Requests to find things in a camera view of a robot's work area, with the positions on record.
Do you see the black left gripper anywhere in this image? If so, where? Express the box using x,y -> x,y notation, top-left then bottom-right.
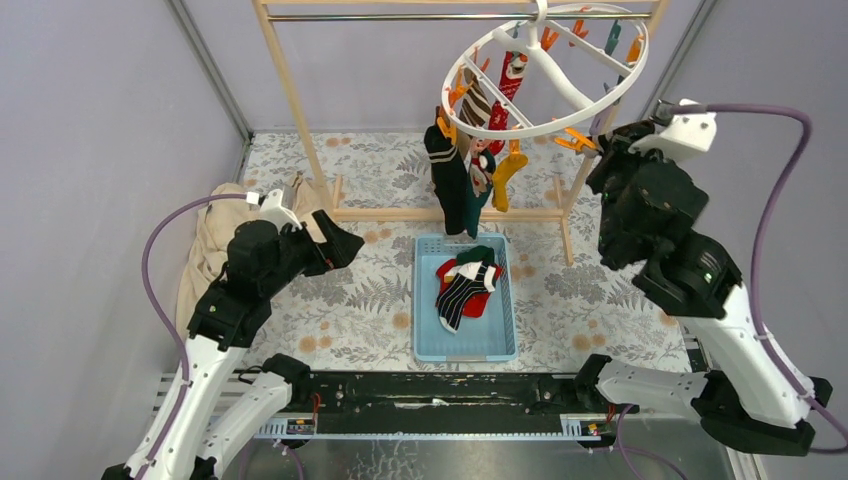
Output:
262,210 -> 366,297

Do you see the white round clip hanger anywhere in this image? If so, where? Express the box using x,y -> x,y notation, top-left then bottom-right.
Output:
439,1 -> 653,140

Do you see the black striped sock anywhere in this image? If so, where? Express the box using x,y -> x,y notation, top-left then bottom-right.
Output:
435,261 -> 499,334

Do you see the black sock with beige stripes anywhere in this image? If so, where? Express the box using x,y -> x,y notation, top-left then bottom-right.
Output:
424,125 -> 467,235

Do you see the dark green sock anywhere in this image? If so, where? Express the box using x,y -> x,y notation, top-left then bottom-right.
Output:
456,245 -> 496,266

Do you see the plain red sock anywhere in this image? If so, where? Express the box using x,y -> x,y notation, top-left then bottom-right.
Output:
435,259 -> 505,319

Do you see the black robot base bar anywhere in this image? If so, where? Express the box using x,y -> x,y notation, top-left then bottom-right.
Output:
258,354 -> 641,437

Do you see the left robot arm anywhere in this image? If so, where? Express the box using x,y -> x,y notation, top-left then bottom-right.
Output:
103,210 -> 364,479

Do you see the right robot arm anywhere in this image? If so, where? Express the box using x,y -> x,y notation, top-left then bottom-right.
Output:
573,120 -> 832,457

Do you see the beige crumpled cloth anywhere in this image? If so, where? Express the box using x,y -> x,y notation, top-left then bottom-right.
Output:
176,173 -> 320,329

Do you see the mustard yellow sock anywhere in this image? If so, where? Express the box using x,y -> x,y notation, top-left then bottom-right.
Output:
492,153 -> 528,213

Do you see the dark teal sock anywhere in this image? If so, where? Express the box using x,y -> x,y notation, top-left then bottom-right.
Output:
463,147 -> 496,239

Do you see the red patterned sock pair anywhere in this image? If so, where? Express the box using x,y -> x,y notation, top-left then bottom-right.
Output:
488,52 -> 528,130

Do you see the tan brown sock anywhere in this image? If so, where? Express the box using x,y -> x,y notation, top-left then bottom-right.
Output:
458,69 -> 491,128

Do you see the light blue plastic basket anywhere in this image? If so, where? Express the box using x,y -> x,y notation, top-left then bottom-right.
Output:
413,233 -> 518,363

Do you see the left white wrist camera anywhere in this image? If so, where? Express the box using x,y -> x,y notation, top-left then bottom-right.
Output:
246,185 -> 302,230

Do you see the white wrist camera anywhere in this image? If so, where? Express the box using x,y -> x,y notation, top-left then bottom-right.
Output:
246,185 -> 302,230
628,99 -> 717,162

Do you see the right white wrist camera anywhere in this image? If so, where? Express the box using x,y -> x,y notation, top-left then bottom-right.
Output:
628,99 -> 717,162

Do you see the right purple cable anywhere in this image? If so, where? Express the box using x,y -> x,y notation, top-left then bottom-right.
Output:
662,102 -> 848,456

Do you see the wooden drying rack frame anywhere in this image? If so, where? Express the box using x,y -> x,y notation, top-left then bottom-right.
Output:
250,0 -> 667,268

